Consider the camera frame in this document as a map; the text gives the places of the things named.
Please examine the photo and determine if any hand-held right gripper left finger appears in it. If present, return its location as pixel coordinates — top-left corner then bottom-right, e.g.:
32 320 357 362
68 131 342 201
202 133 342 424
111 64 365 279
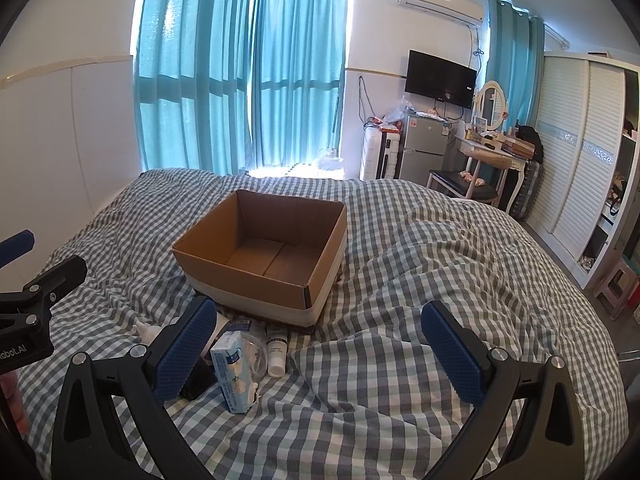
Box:
50 296 218 480

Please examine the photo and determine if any white slatted wardrobe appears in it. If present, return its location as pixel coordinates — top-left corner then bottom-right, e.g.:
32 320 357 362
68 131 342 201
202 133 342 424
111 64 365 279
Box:
525 50 640 289

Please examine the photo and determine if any brown wooden case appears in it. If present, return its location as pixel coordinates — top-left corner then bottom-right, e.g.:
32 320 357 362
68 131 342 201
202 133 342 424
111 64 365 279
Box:
502 137 536 159

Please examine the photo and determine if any white air conditioner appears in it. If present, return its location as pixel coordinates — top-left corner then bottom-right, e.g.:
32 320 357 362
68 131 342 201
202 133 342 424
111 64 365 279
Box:
397 0 487 26

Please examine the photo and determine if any white vanity table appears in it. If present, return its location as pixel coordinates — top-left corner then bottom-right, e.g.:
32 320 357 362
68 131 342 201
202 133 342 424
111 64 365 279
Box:
457 136 531 216

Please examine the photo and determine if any white oval mirror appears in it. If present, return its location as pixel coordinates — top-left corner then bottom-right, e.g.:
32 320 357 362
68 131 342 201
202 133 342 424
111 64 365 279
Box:
472 81 509 134

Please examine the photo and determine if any black wall television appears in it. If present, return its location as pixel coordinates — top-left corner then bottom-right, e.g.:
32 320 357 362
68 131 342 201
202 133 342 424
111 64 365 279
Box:
404 50 478 109

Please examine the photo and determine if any clear plastic container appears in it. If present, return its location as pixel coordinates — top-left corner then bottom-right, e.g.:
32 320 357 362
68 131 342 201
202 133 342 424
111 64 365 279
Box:
227 317 269 386

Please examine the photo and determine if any teal curtain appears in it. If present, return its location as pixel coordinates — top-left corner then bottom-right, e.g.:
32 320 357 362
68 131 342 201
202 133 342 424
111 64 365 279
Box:
247 0 349 169
487 0 546 127
132 0 259 176

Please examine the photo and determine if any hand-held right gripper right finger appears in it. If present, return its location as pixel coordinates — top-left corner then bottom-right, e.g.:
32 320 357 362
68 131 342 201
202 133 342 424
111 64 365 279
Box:
420 301 586 480

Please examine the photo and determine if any light blue tissue pack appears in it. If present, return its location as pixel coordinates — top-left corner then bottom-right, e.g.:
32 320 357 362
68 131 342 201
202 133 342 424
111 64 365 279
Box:
210 332 258 415

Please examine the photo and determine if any grey checkered blanket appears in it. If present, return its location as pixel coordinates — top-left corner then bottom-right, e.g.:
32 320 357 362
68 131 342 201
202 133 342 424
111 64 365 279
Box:
0 167 629 480

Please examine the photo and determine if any dark suitcase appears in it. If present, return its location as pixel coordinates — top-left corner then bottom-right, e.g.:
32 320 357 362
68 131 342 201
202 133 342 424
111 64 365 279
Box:
517 160 544 219

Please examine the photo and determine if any small white bottle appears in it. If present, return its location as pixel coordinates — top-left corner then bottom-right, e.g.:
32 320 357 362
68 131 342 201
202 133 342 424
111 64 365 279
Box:
134 320 162 345

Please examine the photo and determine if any black seat chair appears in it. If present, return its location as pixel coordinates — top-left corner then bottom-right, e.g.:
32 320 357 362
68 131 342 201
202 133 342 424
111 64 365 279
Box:
426 157 501 209

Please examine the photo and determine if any white cosmetic tube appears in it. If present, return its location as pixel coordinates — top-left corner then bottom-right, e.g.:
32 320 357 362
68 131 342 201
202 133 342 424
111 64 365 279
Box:
266 325 289 379

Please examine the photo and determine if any brown cardboard box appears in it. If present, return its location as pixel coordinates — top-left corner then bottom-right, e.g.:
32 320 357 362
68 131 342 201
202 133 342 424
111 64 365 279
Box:
171 189 348 328

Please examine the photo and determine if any crumpled plastic bag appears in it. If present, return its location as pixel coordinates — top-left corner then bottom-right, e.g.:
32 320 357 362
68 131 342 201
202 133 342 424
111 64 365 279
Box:
382 99 419 124

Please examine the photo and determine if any black bag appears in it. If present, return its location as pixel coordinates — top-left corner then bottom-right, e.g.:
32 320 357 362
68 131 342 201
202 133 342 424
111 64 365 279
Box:
515 125 544 163

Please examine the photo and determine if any pink plastic stool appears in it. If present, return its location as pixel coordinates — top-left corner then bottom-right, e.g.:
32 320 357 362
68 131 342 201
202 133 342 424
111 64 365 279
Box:
592 261 640 319

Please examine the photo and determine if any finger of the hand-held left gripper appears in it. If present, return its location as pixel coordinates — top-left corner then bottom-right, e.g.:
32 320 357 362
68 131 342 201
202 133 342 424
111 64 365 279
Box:
0 255 89 332
0 230 35 269

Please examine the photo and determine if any silver small fridge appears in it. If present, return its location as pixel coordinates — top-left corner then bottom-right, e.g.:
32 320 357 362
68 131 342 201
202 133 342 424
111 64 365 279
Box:
400 112 452 181

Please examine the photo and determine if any wall cable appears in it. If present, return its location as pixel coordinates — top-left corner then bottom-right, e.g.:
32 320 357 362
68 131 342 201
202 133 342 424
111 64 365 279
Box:
357 75 377 124

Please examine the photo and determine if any white suitcase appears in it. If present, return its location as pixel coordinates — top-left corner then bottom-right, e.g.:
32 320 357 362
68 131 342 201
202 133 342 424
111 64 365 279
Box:
361 127 403 181

